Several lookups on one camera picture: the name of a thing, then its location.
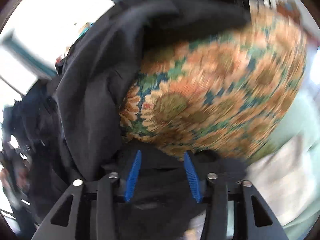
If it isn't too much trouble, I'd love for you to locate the dark teal curtain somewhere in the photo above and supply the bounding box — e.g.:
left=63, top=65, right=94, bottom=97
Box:
left=1, top=32, right=57, bottom=80

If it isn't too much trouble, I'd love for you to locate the black jacket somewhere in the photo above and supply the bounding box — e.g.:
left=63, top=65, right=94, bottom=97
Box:
left=21, top=0, right=250, bottom=239

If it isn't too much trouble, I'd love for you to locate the sunflower pattern tablecloth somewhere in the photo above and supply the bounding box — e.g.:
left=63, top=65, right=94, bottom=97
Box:
left=119, top=8, right=307, bottom=158

